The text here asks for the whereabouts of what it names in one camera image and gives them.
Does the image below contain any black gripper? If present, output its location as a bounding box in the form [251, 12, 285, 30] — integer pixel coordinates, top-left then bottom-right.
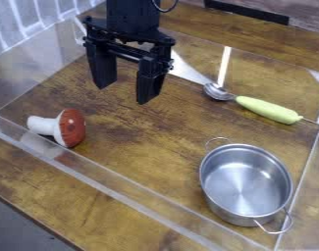
[83, 17, 176, 105]

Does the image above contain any red and white toy mushroom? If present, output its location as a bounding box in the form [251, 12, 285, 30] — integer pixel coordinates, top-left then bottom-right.
[27, 109, 86, 148]

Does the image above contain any silver metal pot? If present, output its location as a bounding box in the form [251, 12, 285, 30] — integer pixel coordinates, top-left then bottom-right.
[200, 136, 293, 235]

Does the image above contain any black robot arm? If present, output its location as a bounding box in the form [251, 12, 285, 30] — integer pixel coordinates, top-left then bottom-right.
[83, 0, 176, 104]

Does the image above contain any black cable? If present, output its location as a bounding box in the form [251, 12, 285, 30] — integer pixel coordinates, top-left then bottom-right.
[150, 0, 180, 14]

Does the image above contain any clear acrylic enclosure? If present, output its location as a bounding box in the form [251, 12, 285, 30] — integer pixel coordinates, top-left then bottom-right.
[0, 4, 319, 251]

